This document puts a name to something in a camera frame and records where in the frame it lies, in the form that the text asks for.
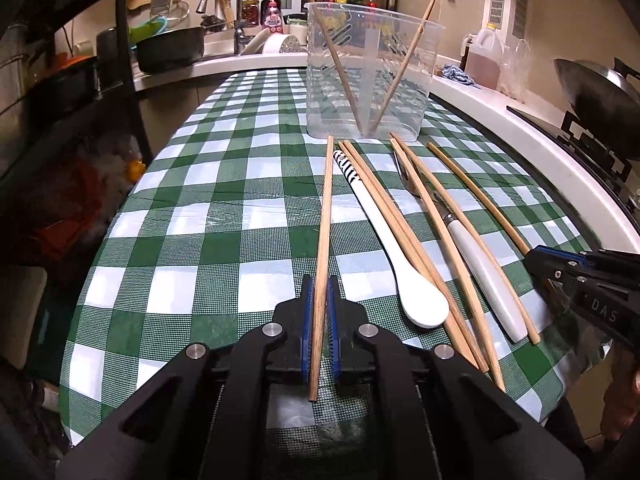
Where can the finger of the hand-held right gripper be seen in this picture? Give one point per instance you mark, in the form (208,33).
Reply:
(550,265)

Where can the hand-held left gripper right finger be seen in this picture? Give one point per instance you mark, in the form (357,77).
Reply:
(333,325)

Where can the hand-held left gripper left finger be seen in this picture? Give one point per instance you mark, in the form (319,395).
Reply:
(307,320)

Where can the wooden chopstick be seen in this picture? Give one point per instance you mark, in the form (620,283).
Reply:
(481,339)
(322,240)
(405,60)
(520,312)
(325,45)
(462,340)
(475,195)
(400,230)

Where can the clear plastic utensil container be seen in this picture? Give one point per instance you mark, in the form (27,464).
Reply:
(320,100)

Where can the person's right hand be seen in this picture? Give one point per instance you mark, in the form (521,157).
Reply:
(622,400)

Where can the black gas stove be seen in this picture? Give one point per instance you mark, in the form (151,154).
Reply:
(590,150)

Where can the green checked tablecloth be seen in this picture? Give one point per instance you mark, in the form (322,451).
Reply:
(200,240)

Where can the metal wok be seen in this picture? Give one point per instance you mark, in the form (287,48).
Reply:
(590,85)

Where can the clear plastic bottle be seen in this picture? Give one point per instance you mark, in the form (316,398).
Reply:
(515,70)

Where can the cooking oil jug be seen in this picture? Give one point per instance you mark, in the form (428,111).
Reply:
(487,65)

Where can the blue dish cloth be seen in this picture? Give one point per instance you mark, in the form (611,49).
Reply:
(456,75)

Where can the white round colander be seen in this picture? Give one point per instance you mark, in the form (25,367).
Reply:
(285,44)

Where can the black cooking pan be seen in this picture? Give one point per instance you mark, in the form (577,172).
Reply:
(170,52)

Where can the pink dish soap bottle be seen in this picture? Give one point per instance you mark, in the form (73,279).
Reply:
(272,17)

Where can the red chili jar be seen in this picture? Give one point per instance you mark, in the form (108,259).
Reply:
(250,12)

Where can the black shelf rack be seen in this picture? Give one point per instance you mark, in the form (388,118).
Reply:
(125,60)

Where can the metal kitchen faucet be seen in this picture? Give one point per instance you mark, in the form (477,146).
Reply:
(235,0)

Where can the green bowl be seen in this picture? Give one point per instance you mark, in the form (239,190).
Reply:
(147,30)

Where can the metal sieve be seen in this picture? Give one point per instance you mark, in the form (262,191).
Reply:
(179,12)

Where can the orange pot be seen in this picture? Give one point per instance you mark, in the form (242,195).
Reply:
(75,67)

